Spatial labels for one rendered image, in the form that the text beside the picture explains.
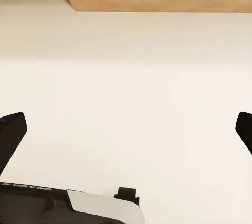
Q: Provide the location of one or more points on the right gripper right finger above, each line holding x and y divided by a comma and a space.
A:
244, 128

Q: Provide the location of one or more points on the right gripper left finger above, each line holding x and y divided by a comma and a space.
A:
13, 128

